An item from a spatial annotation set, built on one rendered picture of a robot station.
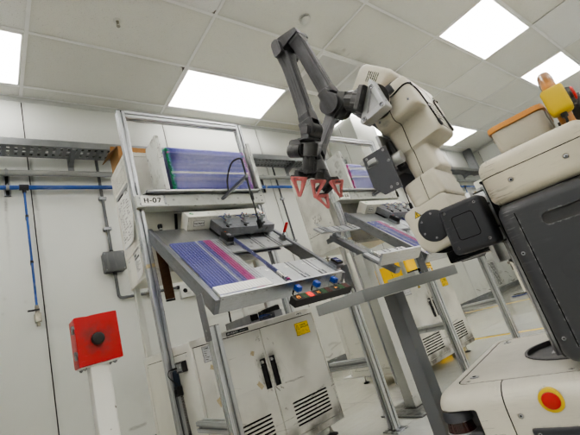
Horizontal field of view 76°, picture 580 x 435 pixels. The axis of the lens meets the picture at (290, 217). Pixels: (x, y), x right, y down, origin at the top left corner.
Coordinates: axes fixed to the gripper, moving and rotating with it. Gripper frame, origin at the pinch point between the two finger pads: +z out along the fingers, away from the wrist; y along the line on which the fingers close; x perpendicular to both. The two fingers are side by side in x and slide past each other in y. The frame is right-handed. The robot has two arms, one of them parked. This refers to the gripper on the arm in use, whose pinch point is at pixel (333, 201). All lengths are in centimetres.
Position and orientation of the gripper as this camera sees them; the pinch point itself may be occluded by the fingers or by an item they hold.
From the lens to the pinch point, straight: 160.2
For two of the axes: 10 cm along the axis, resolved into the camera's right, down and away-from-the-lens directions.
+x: 8.3, -0.9, 5.5
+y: 4.6, -4.6, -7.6
